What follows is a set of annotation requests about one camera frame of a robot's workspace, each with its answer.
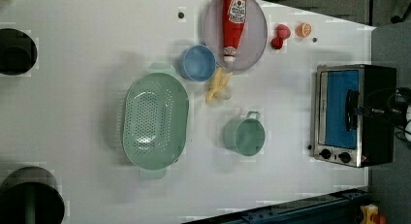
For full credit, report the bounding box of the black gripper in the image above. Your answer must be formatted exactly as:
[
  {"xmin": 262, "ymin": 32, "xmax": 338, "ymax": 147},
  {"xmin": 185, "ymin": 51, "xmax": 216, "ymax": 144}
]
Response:
[{"xmin": 355, "ymin": 102, "xmax": 408, "ymax": 126}]

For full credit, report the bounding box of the black oven door handle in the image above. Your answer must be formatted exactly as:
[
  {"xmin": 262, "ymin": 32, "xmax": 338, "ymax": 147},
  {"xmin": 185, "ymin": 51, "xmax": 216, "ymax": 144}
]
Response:
[{"xmin": 345, "ymin": 89, "xmax": 359, "ymax": 132}]

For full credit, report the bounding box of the black toaster oven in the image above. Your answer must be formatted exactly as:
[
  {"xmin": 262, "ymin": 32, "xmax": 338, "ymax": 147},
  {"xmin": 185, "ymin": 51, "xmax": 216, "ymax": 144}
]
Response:
[{"xmin": 313, "ymin": 64, "xmax": 396, "ymax": 168}]

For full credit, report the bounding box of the blue glass oven door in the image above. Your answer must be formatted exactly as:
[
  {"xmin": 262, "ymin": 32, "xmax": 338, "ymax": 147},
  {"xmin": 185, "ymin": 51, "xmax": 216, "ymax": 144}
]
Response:
[{"xmin": 317, "ymin": 70, "xmax": 360, "ymax": 149}]

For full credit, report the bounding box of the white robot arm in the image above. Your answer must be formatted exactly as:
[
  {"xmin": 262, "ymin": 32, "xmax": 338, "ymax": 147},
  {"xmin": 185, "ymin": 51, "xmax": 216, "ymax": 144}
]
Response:
[{"xmin": 354, "ymin": 106, "xmax": 411, "ymax": 142}]

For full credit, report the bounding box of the black office chair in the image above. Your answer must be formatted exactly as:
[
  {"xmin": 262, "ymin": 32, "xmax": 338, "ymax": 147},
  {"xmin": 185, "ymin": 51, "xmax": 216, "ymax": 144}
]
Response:
[{"xmin": 391, "ymin": 0, "xmax": 411, "ymax": 24}]

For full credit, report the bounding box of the orange slice toy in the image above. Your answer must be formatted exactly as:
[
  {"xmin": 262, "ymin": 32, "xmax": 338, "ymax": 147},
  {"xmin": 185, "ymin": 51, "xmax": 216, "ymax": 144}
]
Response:
[{"xmin": 296, "ymin": 22, "xmax": 312, "ymax": 38}]

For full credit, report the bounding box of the yellow red toy object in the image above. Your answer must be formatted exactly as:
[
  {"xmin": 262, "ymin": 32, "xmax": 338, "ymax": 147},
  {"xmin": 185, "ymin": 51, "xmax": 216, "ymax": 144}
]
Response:
[{"xmin": 361, "ymin": 204, "xmax": 387, "ymax": 224}]

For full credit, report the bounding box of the red green strawberry toy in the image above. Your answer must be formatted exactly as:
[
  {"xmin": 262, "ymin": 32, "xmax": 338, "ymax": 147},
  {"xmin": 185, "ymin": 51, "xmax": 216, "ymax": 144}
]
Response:
[{"xmin": 275, "ymin": 24, "xmax": 291, "ymax": 40}]

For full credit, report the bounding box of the grey round plate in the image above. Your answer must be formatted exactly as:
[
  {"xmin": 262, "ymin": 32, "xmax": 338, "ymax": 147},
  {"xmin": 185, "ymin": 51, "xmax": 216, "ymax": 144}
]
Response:
[{"xmin": 203, "ymin": 0, "xmax": 268, "ymax": 71}]

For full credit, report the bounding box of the yellow toy banana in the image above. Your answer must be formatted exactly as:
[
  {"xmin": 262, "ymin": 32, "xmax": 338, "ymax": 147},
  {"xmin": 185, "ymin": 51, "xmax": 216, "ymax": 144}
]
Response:
[{"xmin": 205, "ymin": 67, "xmax": 233, "ymax": 104}]

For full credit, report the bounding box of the red ketchup bottle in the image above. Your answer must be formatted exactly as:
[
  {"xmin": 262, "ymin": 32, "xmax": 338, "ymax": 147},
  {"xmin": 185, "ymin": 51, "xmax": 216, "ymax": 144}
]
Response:
[{"xmin": 222, "ymin": 0, "xmax": 247, "ymax": 63}]

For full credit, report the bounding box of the blue bowl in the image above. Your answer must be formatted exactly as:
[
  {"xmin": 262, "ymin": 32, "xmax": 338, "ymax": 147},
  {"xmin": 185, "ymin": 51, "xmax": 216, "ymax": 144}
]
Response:
[{"xmin": 178, "ymin": 45, "xmax": 216, "ymax": 82}]

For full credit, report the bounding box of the green perforated colander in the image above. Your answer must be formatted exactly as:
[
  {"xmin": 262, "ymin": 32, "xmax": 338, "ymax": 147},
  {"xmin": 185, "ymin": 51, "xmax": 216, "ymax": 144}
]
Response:
[{"xmin": 122, "ymin": 62, "xmax": 189, "ymax": 179}]

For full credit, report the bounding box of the black cylinder cup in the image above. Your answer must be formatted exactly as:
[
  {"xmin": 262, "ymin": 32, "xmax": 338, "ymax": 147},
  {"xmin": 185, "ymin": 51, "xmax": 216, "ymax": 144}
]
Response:
[{"xmin": 0, "ymin": 166, "xmax": 65, "ymax": 224}]

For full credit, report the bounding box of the black cable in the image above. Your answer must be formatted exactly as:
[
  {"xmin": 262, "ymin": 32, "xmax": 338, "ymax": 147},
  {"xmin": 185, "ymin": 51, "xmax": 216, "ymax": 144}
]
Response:
[{"xmin": 386, "ymin": 86, "xmax": 411, "ymax": 141}]

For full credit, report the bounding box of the dark blue frame rail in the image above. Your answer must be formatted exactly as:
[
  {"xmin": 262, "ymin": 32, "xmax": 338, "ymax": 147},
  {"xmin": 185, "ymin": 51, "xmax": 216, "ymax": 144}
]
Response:
[{"xmin": 185, "ymin": 189, "xmax": 370, "ymax": 224}]

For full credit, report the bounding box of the green cup with handle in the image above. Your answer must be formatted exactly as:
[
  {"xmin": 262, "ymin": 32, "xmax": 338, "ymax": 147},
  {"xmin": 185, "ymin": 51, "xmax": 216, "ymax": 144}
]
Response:
[{"xmin": 223, "ymin": 111, "xmax": 266, "ymax": 156}]

